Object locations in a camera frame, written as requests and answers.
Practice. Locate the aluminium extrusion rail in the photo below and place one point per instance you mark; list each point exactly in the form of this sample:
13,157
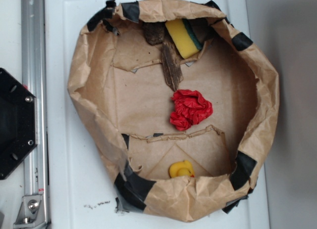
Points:
36,167

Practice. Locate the brown bark chunk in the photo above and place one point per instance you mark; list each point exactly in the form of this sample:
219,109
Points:
154,32

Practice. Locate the yellow rubber duck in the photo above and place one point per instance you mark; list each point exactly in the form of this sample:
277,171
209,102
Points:
182,168

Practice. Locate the red crumpled paper ball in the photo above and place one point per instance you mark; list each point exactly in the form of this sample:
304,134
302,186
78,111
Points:
190,108

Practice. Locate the long brown bark piece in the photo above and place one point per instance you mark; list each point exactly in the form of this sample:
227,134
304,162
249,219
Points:
171,66

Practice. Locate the brown paper bag bin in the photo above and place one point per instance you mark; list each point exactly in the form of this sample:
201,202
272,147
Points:
118,88

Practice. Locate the yellow green sponge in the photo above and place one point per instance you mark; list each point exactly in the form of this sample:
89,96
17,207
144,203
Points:
183,37

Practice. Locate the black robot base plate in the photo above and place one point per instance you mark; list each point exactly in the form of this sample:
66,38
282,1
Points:
17,123

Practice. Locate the grey corner bracket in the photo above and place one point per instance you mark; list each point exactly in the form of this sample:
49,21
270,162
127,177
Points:
31,210

